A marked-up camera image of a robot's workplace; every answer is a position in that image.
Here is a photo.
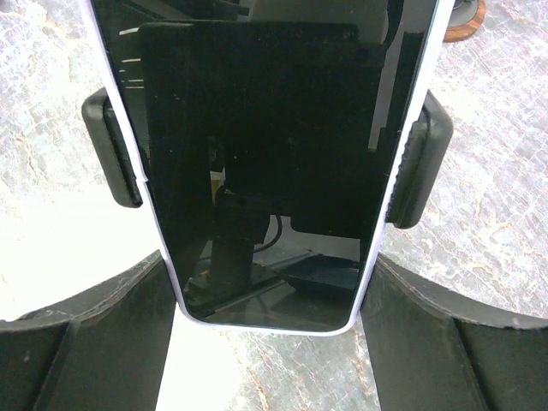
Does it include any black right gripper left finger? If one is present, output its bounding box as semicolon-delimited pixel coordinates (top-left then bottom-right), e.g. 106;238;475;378
1;252;176;410

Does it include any round wooden base phone stand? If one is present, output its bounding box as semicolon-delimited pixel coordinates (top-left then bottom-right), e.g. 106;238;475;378
444;0;486;43

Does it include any black clamp phone stand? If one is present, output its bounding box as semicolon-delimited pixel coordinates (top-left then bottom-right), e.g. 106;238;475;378
81;88;453;229

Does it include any phone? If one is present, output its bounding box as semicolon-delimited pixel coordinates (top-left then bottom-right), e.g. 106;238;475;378
80;1;453;336

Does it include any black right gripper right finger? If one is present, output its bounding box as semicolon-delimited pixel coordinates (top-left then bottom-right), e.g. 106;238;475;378
360;255;547;410

